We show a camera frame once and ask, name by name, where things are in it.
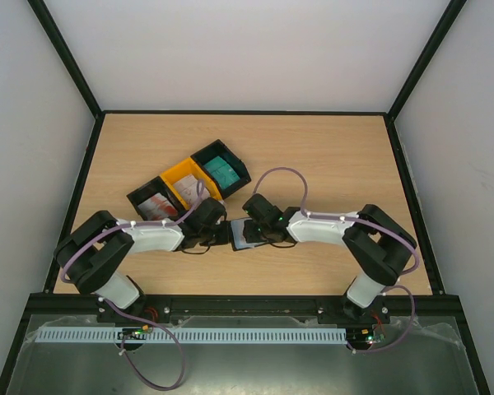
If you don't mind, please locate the black leather card holder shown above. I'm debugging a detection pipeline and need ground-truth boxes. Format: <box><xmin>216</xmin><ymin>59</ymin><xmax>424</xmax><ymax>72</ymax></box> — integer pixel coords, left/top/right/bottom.
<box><xmin>230</xmin><ymin>218</ymin><xmax>268</xmax><ymax>251</ymax></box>

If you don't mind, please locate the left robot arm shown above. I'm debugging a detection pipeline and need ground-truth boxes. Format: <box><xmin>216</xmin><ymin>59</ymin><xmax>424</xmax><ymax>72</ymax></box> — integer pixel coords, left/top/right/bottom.
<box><xmin>54</xmin><ymin>197</ymin><xmax>227</xmax><ymax>309</ymax></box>

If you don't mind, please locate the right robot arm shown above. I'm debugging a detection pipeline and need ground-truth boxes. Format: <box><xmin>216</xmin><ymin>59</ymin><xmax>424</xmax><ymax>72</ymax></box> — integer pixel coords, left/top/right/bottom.
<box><xmin>242</xmin><ymin>193</ymin><xmax>419</xmax><ymax>323</ymax></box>

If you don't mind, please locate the teal card stack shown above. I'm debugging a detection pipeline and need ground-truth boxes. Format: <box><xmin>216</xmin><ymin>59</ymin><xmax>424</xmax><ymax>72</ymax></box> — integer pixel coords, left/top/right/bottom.
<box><xmin>203</xmin><ymin>156</ymin><xmax>240</xmax><ymax>189</ymax></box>

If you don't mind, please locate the red patterned card stack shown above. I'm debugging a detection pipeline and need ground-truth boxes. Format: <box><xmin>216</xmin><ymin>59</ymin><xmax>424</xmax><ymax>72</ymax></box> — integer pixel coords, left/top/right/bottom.
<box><xmin>137</xmin><ymin>193</ymin><xmax>178</xmax><ymax>221</ymax></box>

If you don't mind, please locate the yellow card bin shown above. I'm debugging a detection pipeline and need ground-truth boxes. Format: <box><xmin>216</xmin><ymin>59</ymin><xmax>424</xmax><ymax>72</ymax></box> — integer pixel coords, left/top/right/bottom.
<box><xmin>161</xmin><ymin>158</ymin><xmax>222</xmax><ymax>209</ymax></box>

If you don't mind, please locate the black bin with red cards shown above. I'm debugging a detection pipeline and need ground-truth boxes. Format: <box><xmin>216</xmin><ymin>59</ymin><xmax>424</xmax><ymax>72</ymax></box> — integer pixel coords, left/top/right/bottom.
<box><xmin>127</xmin><ymin>176</ymin><xmax>184</xmax><ymax>221</ymax></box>

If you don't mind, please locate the black bin with teal cards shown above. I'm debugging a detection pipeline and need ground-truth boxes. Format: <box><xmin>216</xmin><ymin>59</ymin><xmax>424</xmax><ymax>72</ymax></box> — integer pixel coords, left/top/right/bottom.
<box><xmin>191</xmin><ymin>139</ymin><xmax>251</xmax><ymax>200</ymax></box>

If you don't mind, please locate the white slotted cable duct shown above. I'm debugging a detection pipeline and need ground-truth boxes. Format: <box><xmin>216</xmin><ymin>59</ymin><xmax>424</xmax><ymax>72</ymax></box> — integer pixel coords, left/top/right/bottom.
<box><xmin>35</xmin><ymin>327</ymin><xmax>347</xmax><ymax>345</ymax></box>

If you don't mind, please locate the black aluminium frame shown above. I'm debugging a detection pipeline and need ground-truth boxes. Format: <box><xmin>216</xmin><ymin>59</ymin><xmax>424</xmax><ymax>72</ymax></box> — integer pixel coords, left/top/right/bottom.
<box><xmin>0</xmin><ymin>0</ymin><xmax>492</xmax><ymax>395</ymax></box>

